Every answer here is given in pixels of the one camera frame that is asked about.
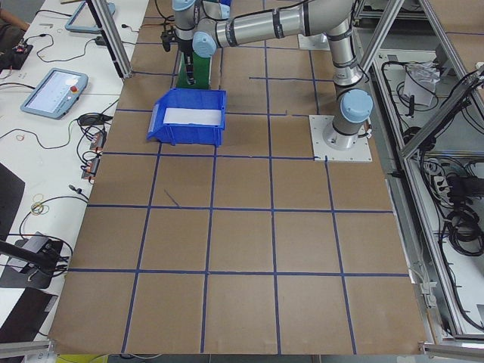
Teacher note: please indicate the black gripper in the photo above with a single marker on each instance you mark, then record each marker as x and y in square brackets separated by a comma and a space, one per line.
[186, 49]

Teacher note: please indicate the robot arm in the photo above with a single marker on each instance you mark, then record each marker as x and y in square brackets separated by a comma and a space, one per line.
[201, 27]

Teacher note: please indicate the green conveyor belt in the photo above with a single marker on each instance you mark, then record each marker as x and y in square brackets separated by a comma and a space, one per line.
[202, 73]

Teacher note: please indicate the left blue plastic bin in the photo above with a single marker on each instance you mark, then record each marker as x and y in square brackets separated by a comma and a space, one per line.
[188, 134]

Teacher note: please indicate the black power adapter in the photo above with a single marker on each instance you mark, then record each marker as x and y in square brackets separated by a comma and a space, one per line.
[100, 41]

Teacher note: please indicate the far teach pendant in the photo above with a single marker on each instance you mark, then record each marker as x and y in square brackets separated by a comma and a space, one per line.
[82, 21]

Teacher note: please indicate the teach pendant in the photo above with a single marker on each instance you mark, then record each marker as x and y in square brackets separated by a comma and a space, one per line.
[58, 91]
[82, 21]

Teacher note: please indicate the near teach pendant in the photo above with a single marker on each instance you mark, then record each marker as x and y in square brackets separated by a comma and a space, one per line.
[58, 91]

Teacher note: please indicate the black monitor stand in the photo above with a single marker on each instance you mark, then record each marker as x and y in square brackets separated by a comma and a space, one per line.
[31, 263]

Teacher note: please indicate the aluminium frame post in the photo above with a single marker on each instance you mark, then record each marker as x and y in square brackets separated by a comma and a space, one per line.
[105, 23]

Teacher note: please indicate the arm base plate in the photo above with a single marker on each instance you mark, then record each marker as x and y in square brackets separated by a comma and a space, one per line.
[317, 42]
[329, 145]

